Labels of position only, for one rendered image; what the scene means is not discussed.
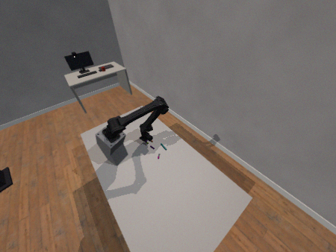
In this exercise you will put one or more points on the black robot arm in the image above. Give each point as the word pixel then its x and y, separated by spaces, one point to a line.
pixel 117 124

